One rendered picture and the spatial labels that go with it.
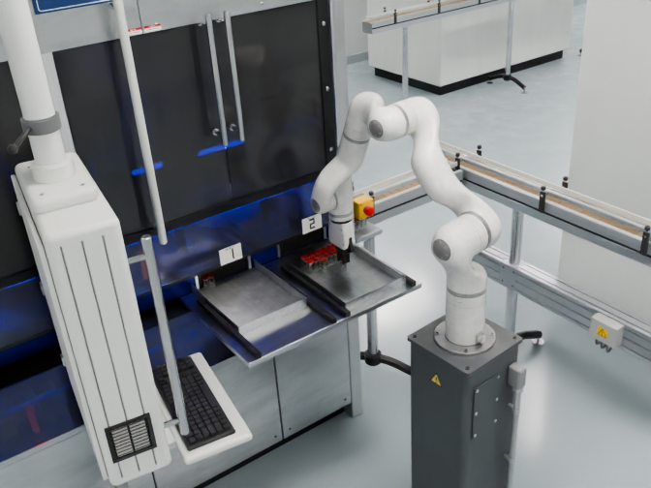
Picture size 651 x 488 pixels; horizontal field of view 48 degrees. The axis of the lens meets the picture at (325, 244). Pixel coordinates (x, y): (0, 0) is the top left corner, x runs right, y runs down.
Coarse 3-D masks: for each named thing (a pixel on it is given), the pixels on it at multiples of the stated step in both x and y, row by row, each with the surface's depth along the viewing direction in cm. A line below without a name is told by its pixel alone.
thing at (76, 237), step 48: (48, 192) 168; (96, 192) 170; (48, 240) 157; (96, 240) 161; (48, 288) 163; (96, 288) 166; (96, 336) 171; (96, 384) 176; (144, 384) 183; (96, 432) 184; (144, 432) 189
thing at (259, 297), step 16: (256, 272) 268; (272, 272) 261; (192, 288) 258; (224, 288) 260; (240, 288) 260; (256, 288) 259; (272, 288) 258; (288, 288) 254; (208, 304) 249; (224, 304) 251; (240, 304) 250; (256, 304) 250; (272, 304) 249; (288, 304) 249; (304, 304) 246; (240, 320) 242; (256, 320) 236; (272, 320) 241
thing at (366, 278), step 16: (352, 256) 275; (368, 256) 269; (304, 272) 266; (320, 272) 266; (336, 272) 265; (352, 272) 264; (368, 272) 264; (384, 272) 263; (320, 288) 253; (336, 288) 256; (352, 288) 255; (368, 288) 255; (384, 288) 250; (352, 304) 244
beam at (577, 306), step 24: (480, 264) 341; (504, 264) 328; (528, 264) 325; (528, 288) 320; (552, 288) 308; (576, 288) 307; (576, 312) 303; (600, 312) 291; (624, 312) 290; (624, 336) 285; (648, 336) 276; (648, 360) 280
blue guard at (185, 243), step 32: (288, 192) 258; (192, 224) 240; (224, 224) 247; (256, 224) 255; (288, 224) 263; (128, 256) 230; (160, 256) 237; (192, 256) 244; (32, 288) 216; (0, 320) 214; (32, 320) 219
